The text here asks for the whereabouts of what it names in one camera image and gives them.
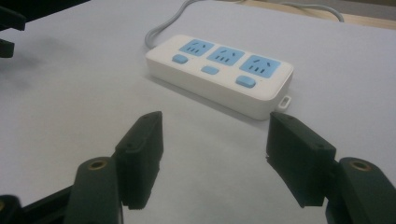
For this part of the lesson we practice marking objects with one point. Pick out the white power strip blue sockets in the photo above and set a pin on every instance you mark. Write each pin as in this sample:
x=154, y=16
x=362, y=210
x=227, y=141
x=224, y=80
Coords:
x=224, y=73

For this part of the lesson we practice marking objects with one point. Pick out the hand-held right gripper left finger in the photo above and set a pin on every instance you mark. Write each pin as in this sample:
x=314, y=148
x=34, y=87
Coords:
x=140, y=155

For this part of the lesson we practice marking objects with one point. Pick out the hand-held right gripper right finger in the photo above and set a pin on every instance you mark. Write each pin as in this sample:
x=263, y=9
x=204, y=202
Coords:
x=299, y=155

